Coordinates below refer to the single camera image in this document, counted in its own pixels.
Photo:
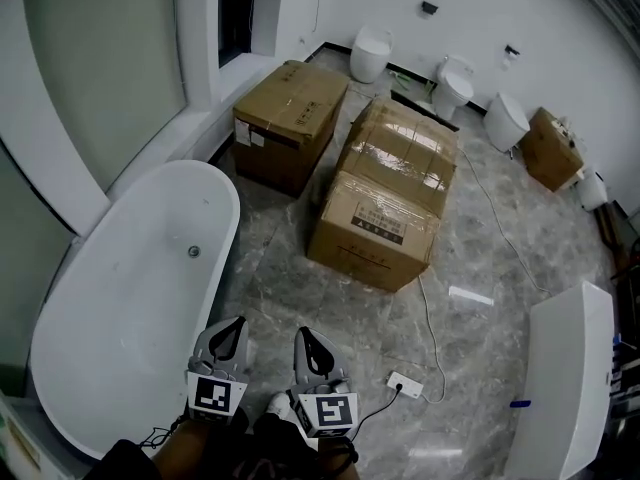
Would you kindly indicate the person's white shoe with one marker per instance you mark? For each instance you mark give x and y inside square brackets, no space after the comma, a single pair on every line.
[279,403]

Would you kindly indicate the dark glass window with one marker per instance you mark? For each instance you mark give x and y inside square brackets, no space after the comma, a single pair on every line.
[235,13]

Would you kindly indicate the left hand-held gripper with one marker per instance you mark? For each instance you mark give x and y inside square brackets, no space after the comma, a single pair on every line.
[215,395]

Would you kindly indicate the person's black printed shirt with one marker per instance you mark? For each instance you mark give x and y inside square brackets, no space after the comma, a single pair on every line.
[250,465]

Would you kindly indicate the cardboard box with white labels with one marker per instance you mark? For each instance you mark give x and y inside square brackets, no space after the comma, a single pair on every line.
[295,108]

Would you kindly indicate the person's left forearm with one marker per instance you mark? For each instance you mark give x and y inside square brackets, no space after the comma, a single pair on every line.
[180,453]

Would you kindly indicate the black wall holder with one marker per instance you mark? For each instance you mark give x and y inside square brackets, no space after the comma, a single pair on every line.
[430,9]
[512,52]

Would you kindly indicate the white power strip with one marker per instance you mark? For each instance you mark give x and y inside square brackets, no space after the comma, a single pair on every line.
[405,385]

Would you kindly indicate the dark equipment rack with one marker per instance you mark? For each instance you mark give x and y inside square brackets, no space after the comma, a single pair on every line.
[627,348]

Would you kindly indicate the white vanity cabinet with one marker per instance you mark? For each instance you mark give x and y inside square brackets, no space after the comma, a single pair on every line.
[15,443]

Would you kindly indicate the green plastic tool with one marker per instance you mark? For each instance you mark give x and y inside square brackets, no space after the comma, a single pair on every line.
[407,85]

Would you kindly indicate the blue marker pen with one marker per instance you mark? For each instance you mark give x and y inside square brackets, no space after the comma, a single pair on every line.
[520,403]

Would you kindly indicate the small cardboard box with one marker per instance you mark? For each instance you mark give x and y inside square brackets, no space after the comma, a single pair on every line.
[550,153]

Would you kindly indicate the large tape-wrapped cardboard box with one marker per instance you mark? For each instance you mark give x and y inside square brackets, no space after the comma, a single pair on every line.
[405,138]

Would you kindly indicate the white tankless toilet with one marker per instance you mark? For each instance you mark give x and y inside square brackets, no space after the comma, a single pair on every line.
[505,123]

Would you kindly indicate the long white basin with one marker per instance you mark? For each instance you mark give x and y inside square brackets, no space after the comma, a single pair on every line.
[565,378]

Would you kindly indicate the white toilet with tank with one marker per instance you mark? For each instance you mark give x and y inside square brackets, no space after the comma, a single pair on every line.
[452,88]

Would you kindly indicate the person's right forearm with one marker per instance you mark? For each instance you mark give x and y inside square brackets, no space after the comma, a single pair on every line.
[335,460]

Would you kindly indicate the white bathtub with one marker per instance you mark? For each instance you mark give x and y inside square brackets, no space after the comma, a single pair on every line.
[125,293]

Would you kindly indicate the white egg-shaped toilet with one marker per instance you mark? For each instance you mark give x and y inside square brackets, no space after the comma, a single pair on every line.
[370,55]

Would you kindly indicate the person's black trousers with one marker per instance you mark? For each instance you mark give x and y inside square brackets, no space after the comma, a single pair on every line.
[272,428]

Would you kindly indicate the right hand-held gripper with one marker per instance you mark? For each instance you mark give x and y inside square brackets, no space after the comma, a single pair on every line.
[325,413]

